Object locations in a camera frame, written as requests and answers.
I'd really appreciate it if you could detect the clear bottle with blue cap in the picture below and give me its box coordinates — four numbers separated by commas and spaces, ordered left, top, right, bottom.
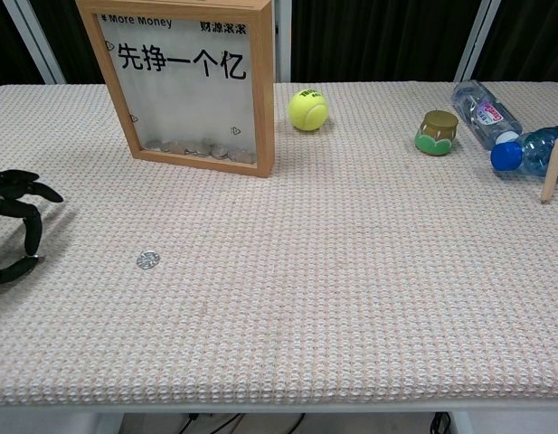
489, 126, 558, 178

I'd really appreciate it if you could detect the wooden stick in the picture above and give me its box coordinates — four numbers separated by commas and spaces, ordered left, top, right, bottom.
540, 134, 558, 204

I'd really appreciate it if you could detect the woven beige tablecloth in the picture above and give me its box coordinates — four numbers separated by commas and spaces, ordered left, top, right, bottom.
0, 80, 558, 406

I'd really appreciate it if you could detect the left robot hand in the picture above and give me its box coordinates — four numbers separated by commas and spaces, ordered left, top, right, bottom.
0, 169, 65, 288

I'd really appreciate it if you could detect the black curtain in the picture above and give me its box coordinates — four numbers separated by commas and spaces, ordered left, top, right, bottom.
0, 0, 558, 86

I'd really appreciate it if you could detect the wooden frame money box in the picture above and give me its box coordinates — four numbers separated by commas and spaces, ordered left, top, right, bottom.
74, 0, 276, 179

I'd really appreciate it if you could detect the white table frame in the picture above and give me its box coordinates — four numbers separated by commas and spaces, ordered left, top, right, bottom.
0, 400, 558, 434

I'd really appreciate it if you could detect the green and brown toy pot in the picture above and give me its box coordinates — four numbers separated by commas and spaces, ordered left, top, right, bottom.
413, 110, 460, 157

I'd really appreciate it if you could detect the clear bottle with pink label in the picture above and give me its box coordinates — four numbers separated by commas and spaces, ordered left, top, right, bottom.
450, 80, 525, 151

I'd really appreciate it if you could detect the white metal frame post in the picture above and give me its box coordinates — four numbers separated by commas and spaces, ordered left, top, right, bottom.
454, 0, 503, 83
5, 0, 66, 85
272, 0, 293, 83

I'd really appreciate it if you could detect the pile of silver coins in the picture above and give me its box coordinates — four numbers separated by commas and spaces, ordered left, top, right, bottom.
144, 137, 259, 165

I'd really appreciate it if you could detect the yellow tennis ball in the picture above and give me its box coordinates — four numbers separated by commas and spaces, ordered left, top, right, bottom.
288, 88, 330, 133

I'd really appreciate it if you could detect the black cable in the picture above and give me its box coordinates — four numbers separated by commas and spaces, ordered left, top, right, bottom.
176, 412, 246, 434
430, 411, 452, 434

